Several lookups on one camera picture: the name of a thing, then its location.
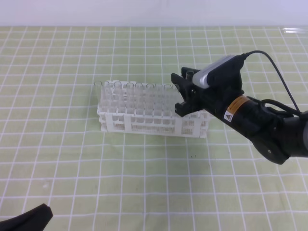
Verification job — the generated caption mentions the white test tube rack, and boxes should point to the white test tube rack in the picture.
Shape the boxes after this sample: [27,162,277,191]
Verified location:
[97,80,210,138]

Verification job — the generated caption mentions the green checkered tablecloth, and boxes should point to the green checkered tablecloth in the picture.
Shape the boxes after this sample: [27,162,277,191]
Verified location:
[0,26,308,231]

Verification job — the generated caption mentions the black camera cable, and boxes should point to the black camera cable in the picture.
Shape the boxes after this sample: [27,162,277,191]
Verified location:
[240,50,301,114]

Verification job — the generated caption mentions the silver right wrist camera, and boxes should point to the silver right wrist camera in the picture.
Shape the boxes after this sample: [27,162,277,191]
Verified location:
[192,54,245,89]

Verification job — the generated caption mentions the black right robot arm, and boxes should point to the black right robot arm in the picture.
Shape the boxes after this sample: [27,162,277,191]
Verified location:
[171,67,308,165]

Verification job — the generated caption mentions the clear glass test tube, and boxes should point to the clear glass test tube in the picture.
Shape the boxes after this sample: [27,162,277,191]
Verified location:
[185,71,194,82]

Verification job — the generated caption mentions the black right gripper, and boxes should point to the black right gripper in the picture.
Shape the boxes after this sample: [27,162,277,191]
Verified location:
[171,67,244,120]

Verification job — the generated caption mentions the spare glass tube far right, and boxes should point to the spare glass tube far right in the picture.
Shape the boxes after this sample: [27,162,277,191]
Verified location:
[282,27,308,34]

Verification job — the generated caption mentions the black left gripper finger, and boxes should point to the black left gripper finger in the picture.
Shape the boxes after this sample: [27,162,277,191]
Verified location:
[0,204,53,231]

